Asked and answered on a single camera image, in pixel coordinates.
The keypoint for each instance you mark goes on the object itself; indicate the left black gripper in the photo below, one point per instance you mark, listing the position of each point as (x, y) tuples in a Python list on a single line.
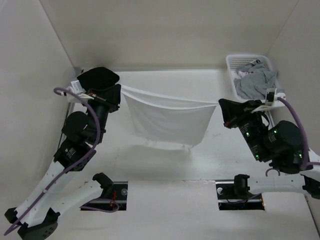
[(110, 97)]

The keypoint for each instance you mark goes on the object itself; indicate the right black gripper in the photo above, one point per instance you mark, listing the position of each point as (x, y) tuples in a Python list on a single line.
[(232, 112)]

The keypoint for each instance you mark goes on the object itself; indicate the white tank top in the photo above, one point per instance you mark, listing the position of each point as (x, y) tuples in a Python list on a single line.
[(168, 119)]

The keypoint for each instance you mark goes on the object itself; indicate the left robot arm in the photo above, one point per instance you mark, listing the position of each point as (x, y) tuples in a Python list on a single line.
[(38, 216)]

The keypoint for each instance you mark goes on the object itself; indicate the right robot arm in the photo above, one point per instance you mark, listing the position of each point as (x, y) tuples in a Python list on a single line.
[(284, 147)]

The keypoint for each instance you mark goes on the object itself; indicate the folded black tank top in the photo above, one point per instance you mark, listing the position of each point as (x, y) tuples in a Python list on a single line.
[(98, 78)]

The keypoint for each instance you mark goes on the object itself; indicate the grey tank top in basket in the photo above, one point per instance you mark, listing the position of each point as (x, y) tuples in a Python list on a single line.
[(254, 80)]

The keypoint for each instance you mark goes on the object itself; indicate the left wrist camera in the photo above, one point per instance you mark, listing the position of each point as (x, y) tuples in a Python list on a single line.
[(76, 88)]

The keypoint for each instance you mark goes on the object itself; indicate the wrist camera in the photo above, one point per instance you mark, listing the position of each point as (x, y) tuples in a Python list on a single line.
[(271, 101), (76, 88)]

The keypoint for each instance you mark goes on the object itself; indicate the right metal table rail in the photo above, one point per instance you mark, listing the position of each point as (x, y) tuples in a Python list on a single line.
[(270, 118)]

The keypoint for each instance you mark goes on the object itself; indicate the metal table rail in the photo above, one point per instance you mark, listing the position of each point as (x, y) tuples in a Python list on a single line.
[(70, 105), (270, 118)]

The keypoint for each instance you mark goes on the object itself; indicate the left metal table rail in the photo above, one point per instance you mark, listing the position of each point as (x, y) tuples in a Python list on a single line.
[(70, 105)]

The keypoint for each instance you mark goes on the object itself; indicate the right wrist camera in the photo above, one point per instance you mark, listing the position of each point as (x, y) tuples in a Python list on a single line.
[(271, 101)]

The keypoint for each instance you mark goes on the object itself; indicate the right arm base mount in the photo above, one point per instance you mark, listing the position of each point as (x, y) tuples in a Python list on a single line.
[(229, 201)]

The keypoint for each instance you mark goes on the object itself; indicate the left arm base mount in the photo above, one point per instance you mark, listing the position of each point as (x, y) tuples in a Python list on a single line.
[(115, 201)]

